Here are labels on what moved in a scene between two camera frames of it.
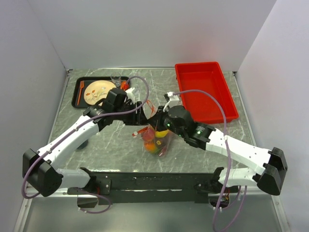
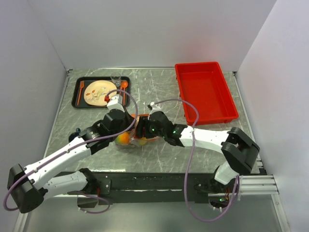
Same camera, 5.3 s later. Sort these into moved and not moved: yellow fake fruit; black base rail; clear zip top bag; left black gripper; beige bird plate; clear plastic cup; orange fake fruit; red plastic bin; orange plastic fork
Moved: orange fake fruit; yellow fake fruit; left black gripper; clear zip top bag
Not moved: orange plastic fork; red plastic bin; clear plastic cup; black base rail; beige bird plate
